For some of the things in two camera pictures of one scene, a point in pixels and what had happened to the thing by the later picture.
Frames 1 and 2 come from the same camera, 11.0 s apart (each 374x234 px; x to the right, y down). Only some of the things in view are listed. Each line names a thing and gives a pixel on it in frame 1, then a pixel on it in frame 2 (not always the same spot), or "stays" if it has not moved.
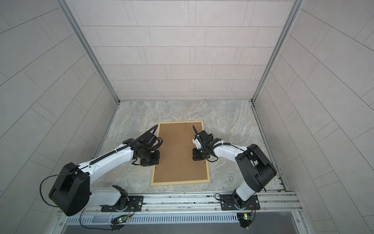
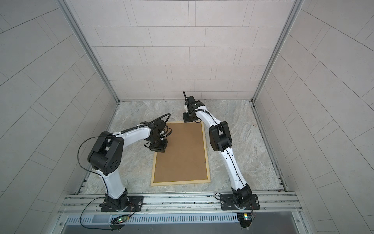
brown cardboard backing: [176, 163] stays
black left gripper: [156, 161] -> [161, 148]
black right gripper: [195, 156] -> [187, 119]
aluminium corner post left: [68, 11] stays
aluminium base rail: [278, 202] stays
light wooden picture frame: [186, 182] stays
